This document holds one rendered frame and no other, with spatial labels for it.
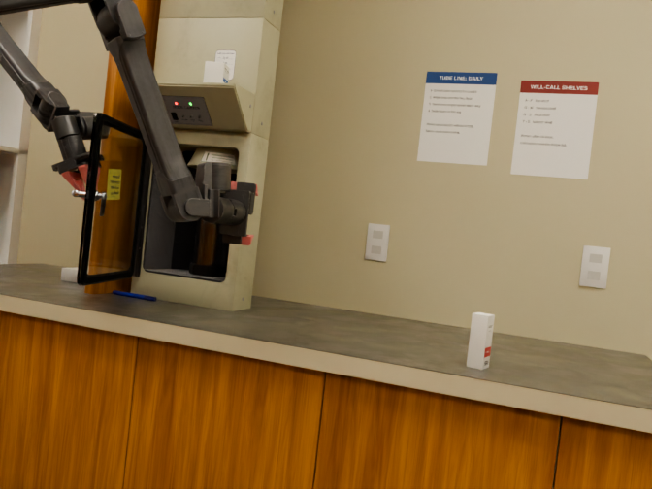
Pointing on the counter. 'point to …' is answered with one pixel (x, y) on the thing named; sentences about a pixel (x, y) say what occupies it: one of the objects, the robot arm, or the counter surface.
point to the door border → (90, 202)
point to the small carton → (215, 72)
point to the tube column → (273, 13)
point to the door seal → (94, 201)
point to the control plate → (187, 110)
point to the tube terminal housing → (255, 66)
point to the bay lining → (170, 232)
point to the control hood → (216, 104)
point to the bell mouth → (214, 157)
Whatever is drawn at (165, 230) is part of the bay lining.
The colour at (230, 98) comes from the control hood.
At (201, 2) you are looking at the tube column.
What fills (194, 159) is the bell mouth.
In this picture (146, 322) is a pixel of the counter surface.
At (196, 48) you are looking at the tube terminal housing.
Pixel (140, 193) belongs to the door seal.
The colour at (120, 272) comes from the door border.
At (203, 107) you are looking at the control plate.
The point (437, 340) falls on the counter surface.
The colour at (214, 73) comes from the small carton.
